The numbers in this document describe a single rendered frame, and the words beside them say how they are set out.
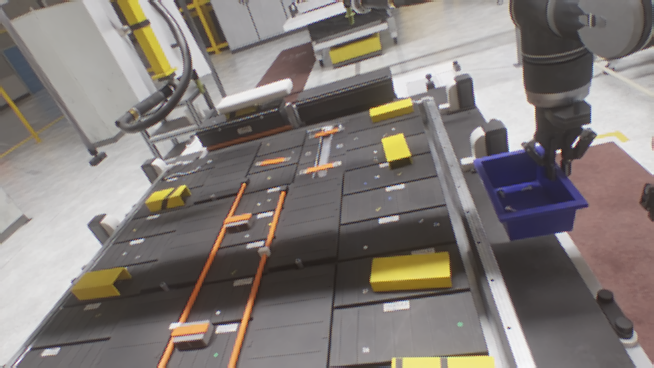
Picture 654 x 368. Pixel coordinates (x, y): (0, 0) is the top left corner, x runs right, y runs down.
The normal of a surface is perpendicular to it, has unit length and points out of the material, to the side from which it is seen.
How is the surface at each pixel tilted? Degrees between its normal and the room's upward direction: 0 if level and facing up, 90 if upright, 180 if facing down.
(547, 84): 90
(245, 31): 90
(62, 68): 90
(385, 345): 0
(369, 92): 90
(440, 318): 0
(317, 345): 0
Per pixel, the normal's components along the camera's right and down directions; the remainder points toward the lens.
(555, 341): -0.32, -0.81
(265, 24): -0.11, 0.55
